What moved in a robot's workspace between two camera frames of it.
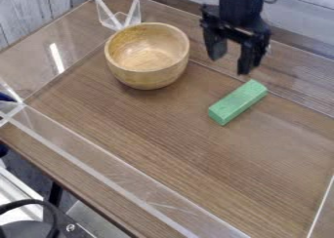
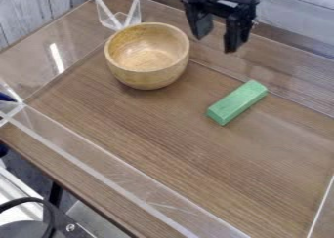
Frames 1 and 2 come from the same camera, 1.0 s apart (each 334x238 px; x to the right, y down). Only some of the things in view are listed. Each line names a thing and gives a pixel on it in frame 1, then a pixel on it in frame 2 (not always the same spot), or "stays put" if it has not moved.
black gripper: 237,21 → 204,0
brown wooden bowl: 148,55 stays put
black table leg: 56,194 stays put
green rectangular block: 237,101 stays put
